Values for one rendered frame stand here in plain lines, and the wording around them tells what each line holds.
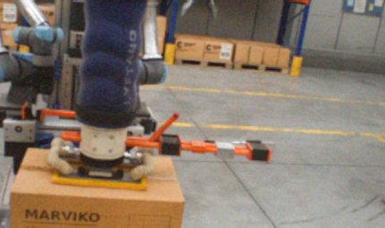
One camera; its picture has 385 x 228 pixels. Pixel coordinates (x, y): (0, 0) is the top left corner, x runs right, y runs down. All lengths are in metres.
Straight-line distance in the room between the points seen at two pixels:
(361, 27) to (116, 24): 10.98
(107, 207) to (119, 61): 0.50
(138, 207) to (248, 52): 8.15
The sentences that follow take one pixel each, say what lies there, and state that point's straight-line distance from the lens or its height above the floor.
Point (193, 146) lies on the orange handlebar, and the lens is 1.77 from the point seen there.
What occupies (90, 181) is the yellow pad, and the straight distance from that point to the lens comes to 1.69.
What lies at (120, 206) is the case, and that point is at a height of 0.91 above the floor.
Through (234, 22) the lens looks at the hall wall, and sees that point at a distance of 10.81.
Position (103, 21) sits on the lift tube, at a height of 1.52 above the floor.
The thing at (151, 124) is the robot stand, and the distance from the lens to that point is 2.45.
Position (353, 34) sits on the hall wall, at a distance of 12.24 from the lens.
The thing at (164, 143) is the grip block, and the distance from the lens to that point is 1.73.
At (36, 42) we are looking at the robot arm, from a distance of 1.94.
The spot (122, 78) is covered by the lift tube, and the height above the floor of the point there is 1.33.
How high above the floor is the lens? 1.70
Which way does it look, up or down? 19 degrees down
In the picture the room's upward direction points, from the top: 8 degrees clockwise
